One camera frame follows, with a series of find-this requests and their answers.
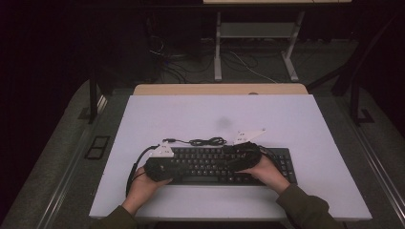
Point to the person's right hand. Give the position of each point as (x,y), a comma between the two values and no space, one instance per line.
(269,175)

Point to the black metal stand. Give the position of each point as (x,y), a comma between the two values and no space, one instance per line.
(355,105)
(93,98)

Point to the light wooden table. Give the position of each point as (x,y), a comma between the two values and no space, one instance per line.
(191,89)

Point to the white metal table frame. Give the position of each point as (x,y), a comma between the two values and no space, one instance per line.
(254,30)

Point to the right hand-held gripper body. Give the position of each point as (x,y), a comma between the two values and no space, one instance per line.
(251,154)

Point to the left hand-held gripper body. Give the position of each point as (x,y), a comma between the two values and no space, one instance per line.
(162,168)

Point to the dark computer case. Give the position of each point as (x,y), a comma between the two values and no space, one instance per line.
(127,54)

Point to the black computer keyboard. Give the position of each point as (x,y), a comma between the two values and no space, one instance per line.
(203,165)

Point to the white board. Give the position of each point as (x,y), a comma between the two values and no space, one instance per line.
(302,127)

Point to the black floor socket frame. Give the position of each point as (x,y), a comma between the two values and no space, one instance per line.
(97,147)

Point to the person's left hand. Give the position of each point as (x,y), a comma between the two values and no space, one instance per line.
(143,187)

